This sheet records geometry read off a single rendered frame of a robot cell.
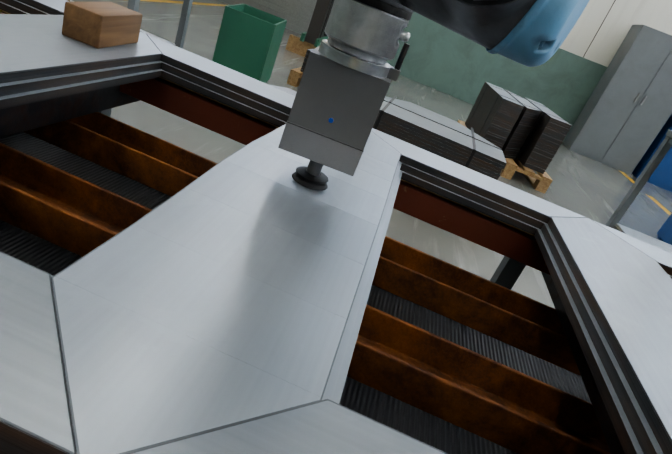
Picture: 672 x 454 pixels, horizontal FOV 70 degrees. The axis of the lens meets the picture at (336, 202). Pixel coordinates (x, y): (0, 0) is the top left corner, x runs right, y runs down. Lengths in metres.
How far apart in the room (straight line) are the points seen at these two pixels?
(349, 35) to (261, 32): 3.62
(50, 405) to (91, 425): 0.02
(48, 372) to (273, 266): 0.17
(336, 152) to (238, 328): 0.24
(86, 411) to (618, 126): 8.29
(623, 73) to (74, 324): 8.15
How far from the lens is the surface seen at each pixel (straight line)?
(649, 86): 8.42
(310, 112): 0.49
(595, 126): 8.32
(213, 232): 0.41
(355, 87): 0.48
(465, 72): 8.54
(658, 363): 0.59
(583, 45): 8.75
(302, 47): 6.72
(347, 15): 0.47
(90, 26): 0.84
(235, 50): 4.14
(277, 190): 0.50
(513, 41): 0.33
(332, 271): 0.41
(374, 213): 0.53
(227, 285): 0.36
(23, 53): 0.74
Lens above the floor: 1.06
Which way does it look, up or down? 24 degrees down
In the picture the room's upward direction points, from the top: 22 degrees clockwise
